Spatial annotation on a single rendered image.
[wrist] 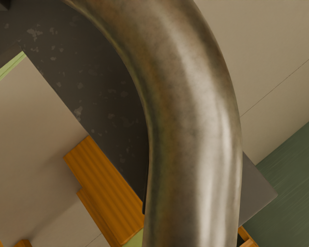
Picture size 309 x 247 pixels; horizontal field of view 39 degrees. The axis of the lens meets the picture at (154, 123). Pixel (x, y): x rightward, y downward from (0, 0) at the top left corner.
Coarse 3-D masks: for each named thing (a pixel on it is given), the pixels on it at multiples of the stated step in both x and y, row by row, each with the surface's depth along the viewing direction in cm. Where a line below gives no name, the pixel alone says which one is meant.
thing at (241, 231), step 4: (240, 228) 536; (240, 232) 535; (244, 232) 534; (244, 236) 533; (248, 236) 535; (244, 240) 531; (248, 240) 526; (252, 240) 569; (244, 244) 526; (248, 244) 525; (252, 244) 527; (256, 244) 567
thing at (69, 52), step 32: (32, 0) 18; (0, 32) 18; (32, 32) 18; (64, 32) 18; (96, 32) 18; (0, 64) 19; (64, 64) 18; (96, 64) 18; (64, 96) 18; (96, 96) 18; (128, 96) 18; (96, 128) 18; (128, 128) 18; (128, 160) 18; (256, 192) 17
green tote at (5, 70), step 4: (20, 52) 30; (16, 56) 30; (20, 56) 31; (24, 56) 31; (12, 60) 30; (16, 60) 31; (20, 60) 31; (8, 64) 31; (12, 64) 31; (16, 64) 31; (0, 68) 30; (4, 68) 31; (8, 68) 31; (12, 68) 31; (0, 72) 31; (4, 72) 31; (8, 72) 31; (0, 76) 31
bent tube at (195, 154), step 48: (96, 0) 13; (144, 0) 13; (192, 0) 14; (144, 48) 13; (192, 48) 13; (144, 96) 13; (192, 96) 13; (192, 144) 12; (240, 144) 13; (192, 192) 12; (240, 192) 14; (144, 240) 13; (192, 240) 12
